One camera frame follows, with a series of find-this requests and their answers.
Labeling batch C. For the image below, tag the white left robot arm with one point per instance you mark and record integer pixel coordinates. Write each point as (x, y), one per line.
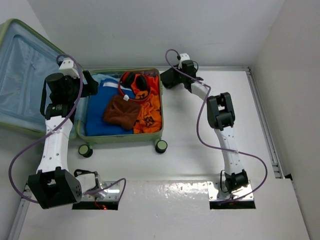
(53, 185)

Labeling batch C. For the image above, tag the plain orange cloth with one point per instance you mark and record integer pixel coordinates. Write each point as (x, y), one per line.
(153, 82)

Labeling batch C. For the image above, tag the orange black patterned blanket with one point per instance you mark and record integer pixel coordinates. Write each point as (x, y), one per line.
(149, 119)

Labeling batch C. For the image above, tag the light blue cloth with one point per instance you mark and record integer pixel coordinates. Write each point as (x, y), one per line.
(101, 77)

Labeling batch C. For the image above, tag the green hard-shell suitcase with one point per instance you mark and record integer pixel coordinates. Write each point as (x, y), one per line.
(26, 59)

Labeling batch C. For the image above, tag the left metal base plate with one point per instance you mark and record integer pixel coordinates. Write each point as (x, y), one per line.
(111, 194)

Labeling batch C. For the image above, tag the red black headphones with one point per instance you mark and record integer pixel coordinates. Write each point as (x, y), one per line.
(140, 81)

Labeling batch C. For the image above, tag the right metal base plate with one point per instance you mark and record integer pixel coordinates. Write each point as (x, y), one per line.
(215, 194)

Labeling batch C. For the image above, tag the black pouch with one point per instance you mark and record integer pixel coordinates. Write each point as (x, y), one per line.
(171, 78)

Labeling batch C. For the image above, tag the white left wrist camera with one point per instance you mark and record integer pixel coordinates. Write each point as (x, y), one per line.
(69, 68)

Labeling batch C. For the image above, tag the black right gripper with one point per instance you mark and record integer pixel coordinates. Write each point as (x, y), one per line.
(177, 67)

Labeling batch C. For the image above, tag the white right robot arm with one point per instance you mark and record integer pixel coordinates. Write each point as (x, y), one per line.
(221, 118)

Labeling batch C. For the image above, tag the metal base plate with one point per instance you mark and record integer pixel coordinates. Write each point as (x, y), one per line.
(215, 194)
(111, 194)

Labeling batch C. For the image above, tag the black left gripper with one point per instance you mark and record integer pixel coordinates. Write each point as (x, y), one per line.
(89, 88)

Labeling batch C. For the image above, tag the brown towel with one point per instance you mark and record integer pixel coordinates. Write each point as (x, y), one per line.
(121, 112)

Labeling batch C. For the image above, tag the blue garment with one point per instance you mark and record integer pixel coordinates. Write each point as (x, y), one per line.
(97, 117)

